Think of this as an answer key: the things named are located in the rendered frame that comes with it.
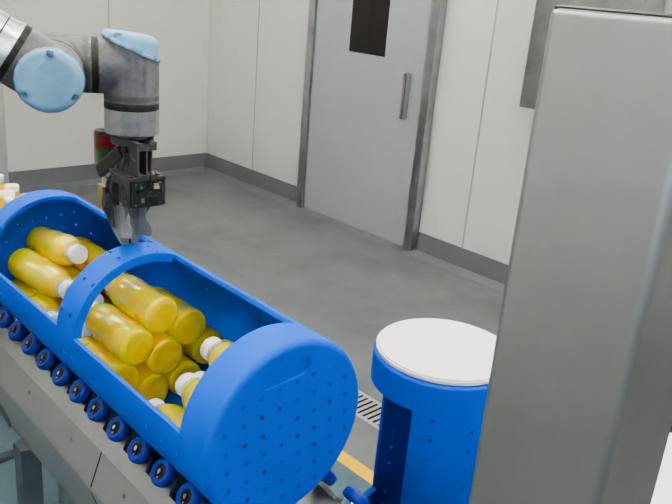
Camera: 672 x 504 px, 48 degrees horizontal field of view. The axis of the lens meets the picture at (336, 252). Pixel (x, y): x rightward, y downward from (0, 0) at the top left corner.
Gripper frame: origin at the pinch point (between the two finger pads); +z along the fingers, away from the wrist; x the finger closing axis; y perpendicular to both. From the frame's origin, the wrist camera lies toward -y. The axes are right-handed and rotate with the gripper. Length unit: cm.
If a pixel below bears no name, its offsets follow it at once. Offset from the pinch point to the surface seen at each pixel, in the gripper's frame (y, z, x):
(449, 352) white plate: 38, 19, 49
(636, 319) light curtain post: 108, -36, -36
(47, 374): -13.1, 29.9, -10.6
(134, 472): 23.5, 30.7, -11.3
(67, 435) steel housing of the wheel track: 0.6, 35.6, -12.7
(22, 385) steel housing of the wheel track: -21.2, 35.5, -12.7
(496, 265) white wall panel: -134, 111, 323
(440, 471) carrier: 46, 39, 40
